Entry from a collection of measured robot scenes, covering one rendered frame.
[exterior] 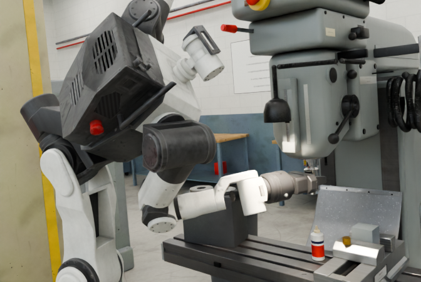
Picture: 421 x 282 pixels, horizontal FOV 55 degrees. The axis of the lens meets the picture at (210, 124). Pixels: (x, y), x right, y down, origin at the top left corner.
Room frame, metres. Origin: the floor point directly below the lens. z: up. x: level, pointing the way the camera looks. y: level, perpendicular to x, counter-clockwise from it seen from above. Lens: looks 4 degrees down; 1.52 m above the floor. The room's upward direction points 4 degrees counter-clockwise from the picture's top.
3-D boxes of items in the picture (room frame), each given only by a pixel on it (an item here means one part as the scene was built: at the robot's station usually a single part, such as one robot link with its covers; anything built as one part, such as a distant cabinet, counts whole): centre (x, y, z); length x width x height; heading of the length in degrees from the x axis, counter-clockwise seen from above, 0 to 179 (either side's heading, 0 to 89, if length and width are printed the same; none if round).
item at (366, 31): (1.20, -0.45, 1.66); 0.12 x 0.04 x 0.04; 139
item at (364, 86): (1.39, -0.43, 1.47); 0.24 x 0.19 x 0.26; 49
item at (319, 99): (1.25, -0.31, 1.47); 0.21 x 0.19 x 0.32; 49
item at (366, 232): (1.14, -0.42, 1.08); 0.06 x 0.05 x 0.06; 47
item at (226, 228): (1.53, 0.01, 1.07); 0.22 x 0.12 x 0.20; 60
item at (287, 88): (1.16, -0.23, 1.44); 0.04 x 0.04 x 0.21; 49
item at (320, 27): (1.28, -0.33, 1.68); 0.34 x 0.24 x 0.10; 139
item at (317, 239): (1.28, -0.32, 1.02); 0.04 x 0.04 x 0.11
